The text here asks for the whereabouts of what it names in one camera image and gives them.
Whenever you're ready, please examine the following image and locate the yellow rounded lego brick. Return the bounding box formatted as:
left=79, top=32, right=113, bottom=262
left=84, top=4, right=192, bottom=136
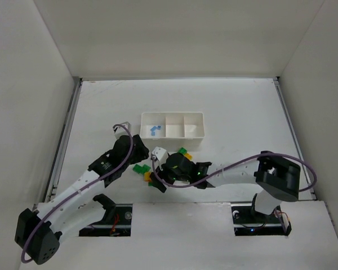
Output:
left=144, top=172, right=152, bottom=182

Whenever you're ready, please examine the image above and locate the green curved lego brick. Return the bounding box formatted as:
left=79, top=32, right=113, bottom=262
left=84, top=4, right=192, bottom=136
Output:
left=140, top=164, right=150, bottom=174
left=133, top=164, right=142, bottom=174

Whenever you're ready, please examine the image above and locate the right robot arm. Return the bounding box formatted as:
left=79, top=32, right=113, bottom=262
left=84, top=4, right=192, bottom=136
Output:
left=150, top=147, right=301, bottom=215

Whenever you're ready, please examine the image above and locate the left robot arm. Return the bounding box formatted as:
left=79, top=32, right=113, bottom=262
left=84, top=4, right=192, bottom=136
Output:
left=15, top=134, right=149, bottom=265

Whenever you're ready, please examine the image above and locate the yellow rectangular lego brick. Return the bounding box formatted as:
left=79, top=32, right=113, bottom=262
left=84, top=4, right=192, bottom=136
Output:
left=184, top=153, right=193, bottom=160

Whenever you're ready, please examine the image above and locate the green square lego brick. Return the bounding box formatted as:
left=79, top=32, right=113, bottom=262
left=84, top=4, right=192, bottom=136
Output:
left=179, top=147, right=187, bottom=155

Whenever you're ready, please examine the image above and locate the white three-compartment tray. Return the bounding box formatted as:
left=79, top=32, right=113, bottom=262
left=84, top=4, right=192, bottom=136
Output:
left=140, top=111, right=205, bottom=147

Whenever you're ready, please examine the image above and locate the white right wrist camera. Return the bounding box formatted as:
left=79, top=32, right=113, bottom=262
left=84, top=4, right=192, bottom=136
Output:
left=152, top=147, right=168, bottom=163

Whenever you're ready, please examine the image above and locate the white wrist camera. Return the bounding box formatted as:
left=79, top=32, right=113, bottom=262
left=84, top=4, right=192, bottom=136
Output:
left=152, top=147, right=168, bottom=163
left=113, top=121, right=131, bottom=140

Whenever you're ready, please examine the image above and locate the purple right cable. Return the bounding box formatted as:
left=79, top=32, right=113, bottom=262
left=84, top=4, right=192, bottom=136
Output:
left=151, top=153, right=318, bottom=192

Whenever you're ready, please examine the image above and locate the purple cable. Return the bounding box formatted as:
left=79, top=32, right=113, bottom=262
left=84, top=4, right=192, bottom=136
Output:
left=20, top=123, right=135, bottom=264
left=151, top=153, right=318, bottom=192

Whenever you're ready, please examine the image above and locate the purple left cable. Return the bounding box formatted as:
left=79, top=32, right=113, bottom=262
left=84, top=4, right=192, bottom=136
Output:
left=20, top=123, right=135, bottom=264

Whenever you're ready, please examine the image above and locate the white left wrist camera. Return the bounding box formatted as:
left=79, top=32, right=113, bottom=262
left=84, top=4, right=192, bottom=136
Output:
left=113, top=121, right=131, bottom=140

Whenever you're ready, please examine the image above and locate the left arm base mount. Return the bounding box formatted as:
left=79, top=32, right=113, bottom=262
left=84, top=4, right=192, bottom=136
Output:
left=79, top=194, right=133, bottom=237

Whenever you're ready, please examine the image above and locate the left aluminium rail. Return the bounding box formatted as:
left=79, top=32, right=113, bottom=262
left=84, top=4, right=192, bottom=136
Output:
left=29, top=76, right=83, bottom=210

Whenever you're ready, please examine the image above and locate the aluminium rail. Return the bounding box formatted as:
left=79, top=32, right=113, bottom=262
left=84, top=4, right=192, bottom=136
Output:
left=29, top=76, right=83, bottom=210
left=273, top=77, right=317, bottom=201

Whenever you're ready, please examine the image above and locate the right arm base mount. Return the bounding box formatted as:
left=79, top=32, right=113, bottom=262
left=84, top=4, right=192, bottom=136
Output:
left=231, top=202, right=292, bottom=237

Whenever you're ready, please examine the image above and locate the right aluminium rail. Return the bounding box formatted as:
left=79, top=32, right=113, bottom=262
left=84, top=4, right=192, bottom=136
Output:
left=273, top=77, right=317, bottom=201

